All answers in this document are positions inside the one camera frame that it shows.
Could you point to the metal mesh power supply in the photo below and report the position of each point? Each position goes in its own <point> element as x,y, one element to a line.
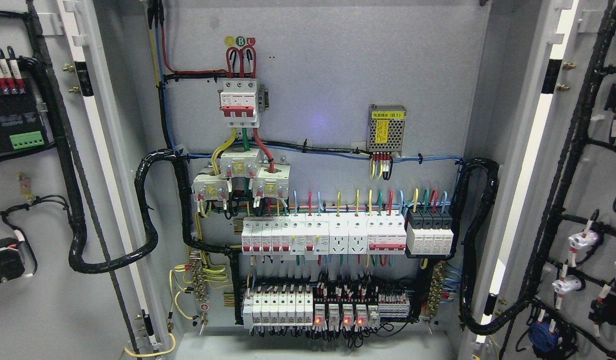
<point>387,124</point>

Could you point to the brass ground terminal bar left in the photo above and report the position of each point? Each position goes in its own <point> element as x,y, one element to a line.
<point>196,272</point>

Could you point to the brass terminal bar right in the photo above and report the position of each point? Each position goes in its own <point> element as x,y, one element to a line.
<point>434,294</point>

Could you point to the red white main breaker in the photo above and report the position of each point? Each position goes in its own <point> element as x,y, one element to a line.
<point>242,101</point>

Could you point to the white rotary selector switch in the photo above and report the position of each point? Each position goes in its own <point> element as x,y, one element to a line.
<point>11,260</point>

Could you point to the black digital power meter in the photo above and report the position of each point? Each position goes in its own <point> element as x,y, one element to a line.
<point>21,124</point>

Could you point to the black surge protector block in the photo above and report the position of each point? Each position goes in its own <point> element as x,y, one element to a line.
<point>429,234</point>

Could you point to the white current transformers cluster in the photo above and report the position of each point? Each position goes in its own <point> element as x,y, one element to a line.
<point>245,167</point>

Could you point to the white socket breaker row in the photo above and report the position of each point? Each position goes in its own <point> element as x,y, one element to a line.
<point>324,234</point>

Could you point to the lower relay terminal row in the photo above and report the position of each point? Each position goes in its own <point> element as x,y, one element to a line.
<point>325,309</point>

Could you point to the red terminal post block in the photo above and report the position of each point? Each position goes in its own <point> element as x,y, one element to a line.
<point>25,187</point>

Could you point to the grey cabinet door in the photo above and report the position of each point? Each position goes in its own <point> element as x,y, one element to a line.
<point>57,313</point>
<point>545,256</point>

